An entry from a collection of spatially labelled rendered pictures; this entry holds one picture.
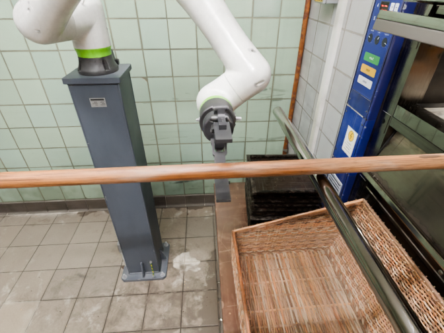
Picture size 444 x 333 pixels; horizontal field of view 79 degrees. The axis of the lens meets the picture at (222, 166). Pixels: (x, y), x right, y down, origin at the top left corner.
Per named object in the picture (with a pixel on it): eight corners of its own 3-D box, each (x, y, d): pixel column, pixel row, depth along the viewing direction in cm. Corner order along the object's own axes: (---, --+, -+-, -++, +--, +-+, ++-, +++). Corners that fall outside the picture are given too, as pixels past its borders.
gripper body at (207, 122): (232, 107, 65) (237, 123, 58) (232, 137, 70) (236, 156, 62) (201, 108, 65) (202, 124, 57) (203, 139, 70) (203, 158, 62)
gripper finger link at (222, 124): (224, 118, 53) (224, 104, 51) (226, 129, 49) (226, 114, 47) (217, 118, 53) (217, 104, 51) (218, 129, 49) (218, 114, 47)
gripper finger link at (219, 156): (210, 137, 62) (210, 139, 64) (212, 184, 59) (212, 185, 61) (227, 136, 62) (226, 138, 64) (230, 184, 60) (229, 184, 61)
